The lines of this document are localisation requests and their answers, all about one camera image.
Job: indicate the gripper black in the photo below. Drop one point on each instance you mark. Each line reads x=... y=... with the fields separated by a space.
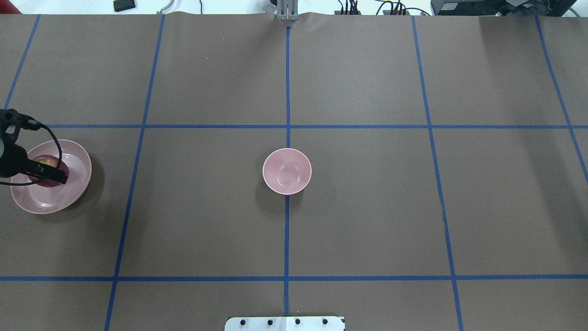
x=14 y=162

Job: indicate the red apple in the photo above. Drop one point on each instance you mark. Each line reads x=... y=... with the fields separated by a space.
x=54 y=165

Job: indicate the pink bowl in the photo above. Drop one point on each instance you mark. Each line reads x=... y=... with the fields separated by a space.
x=287 y=171

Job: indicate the pink plate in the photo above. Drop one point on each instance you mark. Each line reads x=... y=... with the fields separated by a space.
x=70 y=167

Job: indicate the small black square device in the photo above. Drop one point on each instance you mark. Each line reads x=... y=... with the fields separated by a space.
x=123 y=5

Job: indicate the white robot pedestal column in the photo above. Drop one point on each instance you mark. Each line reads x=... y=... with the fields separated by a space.
x=286 y=323

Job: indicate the aluminium frame post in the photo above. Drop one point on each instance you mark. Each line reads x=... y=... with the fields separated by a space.
x=287 y=10

